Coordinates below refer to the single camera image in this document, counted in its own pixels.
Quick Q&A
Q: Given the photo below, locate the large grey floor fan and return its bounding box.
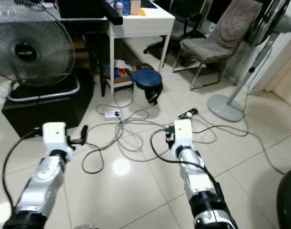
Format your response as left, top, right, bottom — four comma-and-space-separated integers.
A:
0, 4, 77, 102

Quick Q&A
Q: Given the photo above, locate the small red black device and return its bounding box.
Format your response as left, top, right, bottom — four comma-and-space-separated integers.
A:
179, 108, 198, 120

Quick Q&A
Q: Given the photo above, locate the white power strip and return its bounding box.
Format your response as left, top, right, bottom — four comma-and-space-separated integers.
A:
104, 110, 121, 119

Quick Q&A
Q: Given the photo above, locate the black box stool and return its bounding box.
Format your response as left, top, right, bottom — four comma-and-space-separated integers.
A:
1, 67, 96, 139

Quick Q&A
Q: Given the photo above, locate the white bin with blue lid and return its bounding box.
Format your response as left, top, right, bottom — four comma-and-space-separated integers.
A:
131, 69, 163, 106

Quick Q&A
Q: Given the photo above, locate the cardboard box with clutter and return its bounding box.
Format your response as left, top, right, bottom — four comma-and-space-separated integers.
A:
106, 60, 153, 90

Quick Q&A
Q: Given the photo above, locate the crumpled white cloth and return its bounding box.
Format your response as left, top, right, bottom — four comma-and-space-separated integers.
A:
0, 80, 17, 108

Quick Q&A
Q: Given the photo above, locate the small white table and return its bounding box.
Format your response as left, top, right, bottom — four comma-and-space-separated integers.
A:
57, 0, 176, 96

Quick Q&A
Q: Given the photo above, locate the long black bar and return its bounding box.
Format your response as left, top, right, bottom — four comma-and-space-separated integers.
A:
101, 0, 124, 26

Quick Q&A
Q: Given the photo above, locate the black office chair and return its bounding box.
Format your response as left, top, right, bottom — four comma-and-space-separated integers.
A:
143, 0, 208, 54

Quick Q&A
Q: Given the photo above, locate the brown cushioned metal chair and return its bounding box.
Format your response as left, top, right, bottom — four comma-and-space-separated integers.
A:
173, 0, 264, 91

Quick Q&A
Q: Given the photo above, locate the small brown carton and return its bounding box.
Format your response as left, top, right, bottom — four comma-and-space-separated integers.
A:
130, 0, 141, 16

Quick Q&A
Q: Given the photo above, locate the dark rounded furniture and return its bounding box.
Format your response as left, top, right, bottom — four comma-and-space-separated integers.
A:
276, 165, 291, 229

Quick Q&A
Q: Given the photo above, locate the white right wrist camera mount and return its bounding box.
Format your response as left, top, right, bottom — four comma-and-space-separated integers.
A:
173, 119, 193, 152

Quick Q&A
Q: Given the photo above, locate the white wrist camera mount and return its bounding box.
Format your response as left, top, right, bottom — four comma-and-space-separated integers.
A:
43, 122, 73, 160
173, 119, 193, 152

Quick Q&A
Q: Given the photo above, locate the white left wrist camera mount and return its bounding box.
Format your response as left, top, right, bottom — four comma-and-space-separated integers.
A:
43, 122, 73, 160

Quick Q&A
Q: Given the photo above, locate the grey floor cable tangle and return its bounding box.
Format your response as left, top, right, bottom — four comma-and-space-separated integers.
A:
82, 88, 246, 175

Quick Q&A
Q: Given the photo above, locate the grey standing pedestal fan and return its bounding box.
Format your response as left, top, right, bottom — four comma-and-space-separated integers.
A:
207, 0, 291, 123

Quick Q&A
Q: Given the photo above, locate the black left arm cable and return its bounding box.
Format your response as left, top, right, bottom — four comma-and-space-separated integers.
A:
2, 130, 45, 210

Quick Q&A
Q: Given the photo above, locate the thin grey fan cable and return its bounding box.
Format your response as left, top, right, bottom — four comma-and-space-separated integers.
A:
241, 48, 288, 176

